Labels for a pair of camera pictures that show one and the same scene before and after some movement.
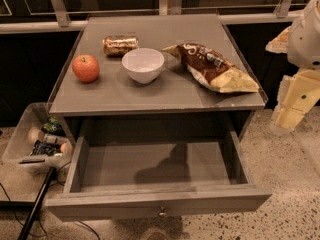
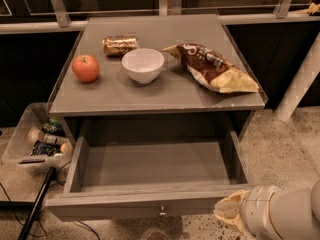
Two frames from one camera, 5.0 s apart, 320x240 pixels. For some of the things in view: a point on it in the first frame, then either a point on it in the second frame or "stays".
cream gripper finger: (279, 45) → (249, 210)
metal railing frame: (169, 4) stays
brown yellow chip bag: (211, 71) stays
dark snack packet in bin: (46, 148) stays
